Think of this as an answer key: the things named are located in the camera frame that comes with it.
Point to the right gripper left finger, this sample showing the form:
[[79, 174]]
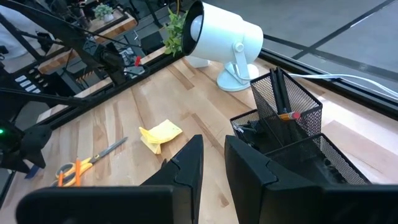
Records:
[[174, 193]]

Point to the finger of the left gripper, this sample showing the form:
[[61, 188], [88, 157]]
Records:
[[32, 158], [37, 135]]

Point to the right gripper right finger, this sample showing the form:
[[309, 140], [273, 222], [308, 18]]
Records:
[[255, 193]]

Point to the yellow sticky note pad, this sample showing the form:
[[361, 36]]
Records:
[[161, 133]]

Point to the large black binder clip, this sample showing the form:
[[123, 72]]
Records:
[[253, 127]]

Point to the small black binder clip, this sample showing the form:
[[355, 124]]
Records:
[[239, 127]]

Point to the black pen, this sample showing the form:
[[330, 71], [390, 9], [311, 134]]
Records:
[[275, 93], [284, 93]]

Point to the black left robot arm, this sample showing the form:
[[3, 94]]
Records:
[[62, 29]]

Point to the black mesh desk organizer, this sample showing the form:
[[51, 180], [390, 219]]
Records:
[[311, 124]]

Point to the black control box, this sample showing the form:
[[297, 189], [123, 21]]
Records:
[[28, 84]]

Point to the red tag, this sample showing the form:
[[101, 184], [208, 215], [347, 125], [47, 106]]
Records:
[[137, 60]]

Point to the wooden workstation table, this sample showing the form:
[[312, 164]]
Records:
[[115, 28]]

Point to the small potted plant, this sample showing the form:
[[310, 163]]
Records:
[[103, 12]]

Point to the green plant in white pot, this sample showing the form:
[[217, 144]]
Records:
[[175, 34]]

